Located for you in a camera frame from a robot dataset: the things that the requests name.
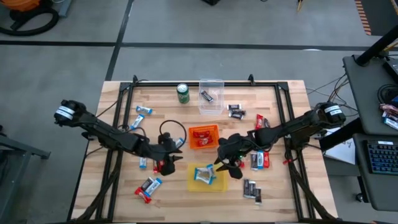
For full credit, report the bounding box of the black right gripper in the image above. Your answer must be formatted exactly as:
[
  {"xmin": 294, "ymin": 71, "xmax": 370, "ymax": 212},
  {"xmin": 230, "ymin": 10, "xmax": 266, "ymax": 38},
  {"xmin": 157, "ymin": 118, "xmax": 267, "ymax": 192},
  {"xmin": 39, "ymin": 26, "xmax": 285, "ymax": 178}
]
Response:
[{"xmin": 215, "ymin": 139, "xmax": 253, "ymax": 180}]

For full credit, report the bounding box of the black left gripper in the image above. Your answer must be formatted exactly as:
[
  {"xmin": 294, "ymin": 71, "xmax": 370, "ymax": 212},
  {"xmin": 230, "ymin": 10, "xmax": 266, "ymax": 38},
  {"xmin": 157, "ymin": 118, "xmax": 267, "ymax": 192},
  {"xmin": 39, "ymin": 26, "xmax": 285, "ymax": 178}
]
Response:
[{"xmin": 144, "ymin": 139, "xmax": 184, "ymax": 177}]

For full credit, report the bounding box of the yellow translucent plastic bin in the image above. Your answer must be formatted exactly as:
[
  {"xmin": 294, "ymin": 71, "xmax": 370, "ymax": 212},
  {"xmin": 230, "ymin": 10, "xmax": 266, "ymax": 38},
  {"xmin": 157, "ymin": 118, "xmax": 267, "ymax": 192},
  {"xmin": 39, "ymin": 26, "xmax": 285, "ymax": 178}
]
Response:
[{"xmin": 187, "ymin": 162, "xmax": 229, "ymax": 193}]

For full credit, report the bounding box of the orange plastic basket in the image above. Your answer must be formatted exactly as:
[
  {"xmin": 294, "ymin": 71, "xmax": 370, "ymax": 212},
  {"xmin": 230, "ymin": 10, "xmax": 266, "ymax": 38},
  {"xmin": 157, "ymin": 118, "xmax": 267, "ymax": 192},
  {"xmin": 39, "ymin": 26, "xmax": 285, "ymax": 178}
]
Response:
[{"xmin": 188, "ymin": 124, "xmax": 220, "ymax": 150}]

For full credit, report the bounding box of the clear plastic container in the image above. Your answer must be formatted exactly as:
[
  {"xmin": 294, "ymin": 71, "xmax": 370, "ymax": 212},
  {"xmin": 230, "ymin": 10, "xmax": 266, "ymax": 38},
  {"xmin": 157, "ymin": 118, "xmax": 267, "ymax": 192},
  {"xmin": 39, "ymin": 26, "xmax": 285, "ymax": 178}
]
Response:
[{"xmin": 198, "ymin": 78, "xmax": 225, "ymax": 116}]

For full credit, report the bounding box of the green soda can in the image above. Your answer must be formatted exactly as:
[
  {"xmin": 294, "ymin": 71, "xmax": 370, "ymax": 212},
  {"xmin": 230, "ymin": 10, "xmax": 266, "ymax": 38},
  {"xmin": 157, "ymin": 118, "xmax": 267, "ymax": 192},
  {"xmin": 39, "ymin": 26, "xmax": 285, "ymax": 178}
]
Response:
[{"xmin": 176, "ymin": 82, "xmax": 190, "ymax": 105}]

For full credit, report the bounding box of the black metal bar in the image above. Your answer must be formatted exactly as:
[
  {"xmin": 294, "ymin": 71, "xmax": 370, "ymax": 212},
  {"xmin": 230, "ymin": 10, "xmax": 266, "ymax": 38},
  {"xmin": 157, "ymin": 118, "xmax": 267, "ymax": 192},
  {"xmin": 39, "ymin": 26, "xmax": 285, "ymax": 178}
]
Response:
[{"xmin": 319, "ymin": 117, "xmax": 355, "ymax": 152}]

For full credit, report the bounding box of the white paper sheet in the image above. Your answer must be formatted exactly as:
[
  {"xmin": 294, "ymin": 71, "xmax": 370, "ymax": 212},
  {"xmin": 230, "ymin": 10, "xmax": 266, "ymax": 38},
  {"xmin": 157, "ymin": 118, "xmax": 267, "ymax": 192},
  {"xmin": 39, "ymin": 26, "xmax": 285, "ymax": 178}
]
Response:
[{"xmin": 323, "ymin": 126, "xmax": 357, "ymax": 166}]

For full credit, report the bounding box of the grey desk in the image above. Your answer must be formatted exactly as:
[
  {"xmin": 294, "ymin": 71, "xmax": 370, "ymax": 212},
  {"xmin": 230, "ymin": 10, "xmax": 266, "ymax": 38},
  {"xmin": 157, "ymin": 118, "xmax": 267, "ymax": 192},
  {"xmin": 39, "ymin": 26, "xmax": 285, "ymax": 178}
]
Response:
[
  {"xmin": 343, "ymin": 54, "xmax": 398, "ymax": 135},
  {"xmin": 353, "ymin": 133, "xmax": 398, "ymax": 212}
]

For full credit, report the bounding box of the black keyboard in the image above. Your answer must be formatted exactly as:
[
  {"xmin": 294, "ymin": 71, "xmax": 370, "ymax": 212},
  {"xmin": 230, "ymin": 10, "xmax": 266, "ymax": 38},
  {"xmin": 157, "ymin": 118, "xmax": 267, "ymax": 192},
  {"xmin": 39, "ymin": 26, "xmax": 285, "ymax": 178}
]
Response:
[{"xmin": 366, "ymin": 139, "xmax": 398, "ymax": 175}]

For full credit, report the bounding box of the grey metal bench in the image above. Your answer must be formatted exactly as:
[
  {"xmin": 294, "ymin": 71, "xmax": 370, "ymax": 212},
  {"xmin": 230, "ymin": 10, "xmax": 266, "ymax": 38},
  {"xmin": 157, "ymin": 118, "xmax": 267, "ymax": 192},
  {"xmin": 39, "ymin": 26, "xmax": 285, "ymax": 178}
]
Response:
[{"xmin": 0, "ymin": 124, "xmax": 51, "ymax": 224}]

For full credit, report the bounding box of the grey floor box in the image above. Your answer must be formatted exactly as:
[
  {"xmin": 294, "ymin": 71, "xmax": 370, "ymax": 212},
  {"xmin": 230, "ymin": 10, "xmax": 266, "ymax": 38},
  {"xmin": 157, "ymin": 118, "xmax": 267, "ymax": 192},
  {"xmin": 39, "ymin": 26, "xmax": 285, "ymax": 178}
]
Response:
[{"xmin": 57, "ymin": 0, "xmax": 74, "ymax": 18}]

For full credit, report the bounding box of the black laptop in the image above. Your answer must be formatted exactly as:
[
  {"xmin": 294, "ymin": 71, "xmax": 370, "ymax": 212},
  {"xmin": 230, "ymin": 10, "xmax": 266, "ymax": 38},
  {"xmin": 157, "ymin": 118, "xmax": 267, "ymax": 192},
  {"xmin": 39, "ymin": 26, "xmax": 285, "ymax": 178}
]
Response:
[{"xmin": 382, "ymin": 57, "xmax": 398, "ymax": 84}]

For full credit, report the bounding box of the orange vacuum cleaner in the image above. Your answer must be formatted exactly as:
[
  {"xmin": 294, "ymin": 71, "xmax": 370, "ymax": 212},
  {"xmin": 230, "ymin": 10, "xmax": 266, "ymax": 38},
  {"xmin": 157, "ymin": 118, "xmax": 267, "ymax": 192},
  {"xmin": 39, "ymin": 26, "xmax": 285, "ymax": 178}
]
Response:
[{"xmin": 7, "ymin": 0, "xmax": 43, "ymax": 12}]

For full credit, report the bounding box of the dark mat with striped edge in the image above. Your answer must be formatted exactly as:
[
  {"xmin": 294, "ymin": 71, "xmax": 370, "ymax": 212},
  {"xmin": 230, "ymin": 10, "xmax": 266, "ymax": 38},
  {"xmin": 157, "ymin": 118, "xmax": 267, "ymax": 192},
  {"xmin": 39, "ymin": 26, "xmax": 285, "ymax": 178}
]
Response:
[{"xmin": 354, "ymin": 0, "xmax": 398, "ymax": 37}]

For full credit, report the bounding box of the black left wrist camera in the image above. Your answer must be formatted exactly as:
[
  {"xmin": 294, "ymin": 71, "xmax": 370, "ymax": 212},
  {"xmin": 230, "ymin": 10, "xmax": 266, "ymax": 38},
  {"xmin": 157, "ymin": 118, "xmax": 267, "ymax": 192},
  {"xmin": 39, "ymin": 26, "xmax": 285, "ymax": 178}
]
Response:
[{"xmin": 157, "ymin": 133, "xmax": 173, "ymax": 146}]

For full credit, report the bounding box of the black left camera cable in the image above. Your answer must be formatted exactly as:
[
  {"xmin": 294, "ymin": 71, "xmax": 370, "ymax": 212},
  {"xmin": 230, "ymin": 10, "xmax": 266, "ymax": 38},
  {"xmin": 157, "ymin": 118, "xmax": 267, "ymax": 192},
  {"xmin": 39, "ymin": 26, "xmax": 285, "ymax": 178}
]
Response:
[{"xmin": 159, "ymin": 119, "xmax": 188, "ymax": 147}]

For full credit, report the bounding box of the black aluminium table frame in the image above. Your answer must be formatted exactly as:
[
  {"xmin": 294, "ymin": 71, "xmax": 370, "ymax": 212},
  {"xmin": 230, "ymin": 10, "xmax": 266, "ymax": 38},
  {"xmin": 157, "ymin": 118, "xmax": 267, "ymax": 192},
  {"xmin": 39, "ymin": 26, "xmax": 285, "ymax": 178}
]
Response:
[{"xmin": 67, "ymin": 74, "xmax": 335, "ymax": 224}]

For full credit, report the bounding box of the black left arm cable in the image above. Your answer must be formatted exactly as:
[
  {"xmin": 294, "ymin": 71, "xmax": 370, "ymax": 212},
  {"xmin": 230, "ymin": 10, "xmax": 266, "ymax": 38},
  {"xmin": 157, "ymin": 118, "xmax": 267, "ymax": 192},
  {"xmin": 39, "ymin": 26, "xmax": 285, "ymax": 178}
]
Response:
[{"xmin": 95, "ymin": 79, "xmax": 150, "ymax": 119}]

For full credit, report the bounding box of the black cable bundle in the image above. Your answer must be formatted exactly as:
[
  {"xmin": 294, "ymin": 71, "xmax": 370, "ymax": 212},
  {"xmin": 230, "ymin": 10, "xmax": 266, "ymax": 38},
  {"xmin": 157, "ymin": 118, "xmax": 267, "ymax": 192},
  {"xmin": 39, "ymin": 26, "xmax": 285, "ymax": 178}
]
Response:
[{"xmin": 306, "ymin": 73, "xmax": 358, "ymax": 114}]

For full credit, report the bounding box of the black vacuum hose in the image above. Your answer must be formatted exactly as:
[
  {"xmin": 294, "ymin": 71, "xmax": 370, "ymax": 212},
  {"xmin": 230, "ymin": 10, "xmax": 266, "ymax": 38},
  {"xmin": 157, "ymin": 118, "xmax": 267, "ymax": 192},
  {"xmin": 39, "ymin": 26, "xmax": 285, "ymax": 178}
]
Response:
[{"xmin": 0, "ymin": 6, "xmax": 60, "ymax": 37}]

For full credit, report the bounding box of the black metal post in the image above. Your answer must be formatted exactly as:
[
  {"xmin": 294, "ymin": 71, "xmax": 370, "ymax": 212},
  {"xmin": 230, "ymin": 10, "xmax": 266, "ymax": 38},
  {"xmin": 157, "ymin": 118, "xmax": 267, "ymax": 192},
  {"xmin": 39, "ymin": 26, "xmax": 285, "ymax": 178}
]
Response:
[{"xmin": 355, "ymin": 24, "xmax": 398, "ymax": 67}]

